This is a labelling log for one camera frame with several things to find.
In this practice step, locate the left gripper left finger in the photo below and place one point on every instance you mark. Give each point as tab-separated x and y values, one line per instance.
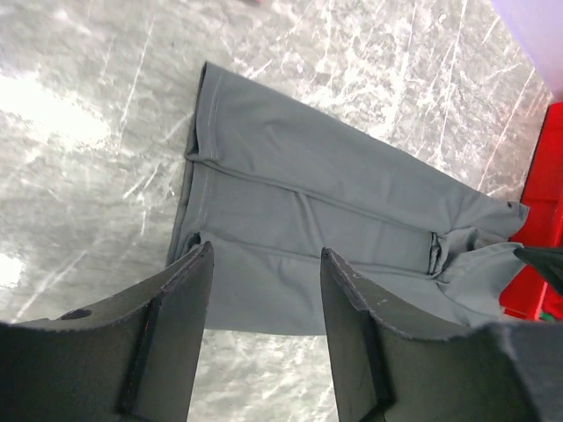
130	357

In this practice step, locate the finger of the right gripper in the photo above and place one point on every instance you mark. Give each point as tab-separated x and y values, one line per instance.
546	261

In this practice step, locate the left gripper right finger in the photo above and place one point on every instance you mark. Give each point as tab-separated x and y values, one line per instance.
392	361

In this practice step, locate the dark grey t-shirt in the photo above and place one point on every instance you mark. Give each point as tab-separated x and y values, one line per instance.
271	182

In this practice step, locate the red plastic bin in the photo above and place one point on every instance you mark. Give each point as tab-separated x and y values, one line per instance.
528	296

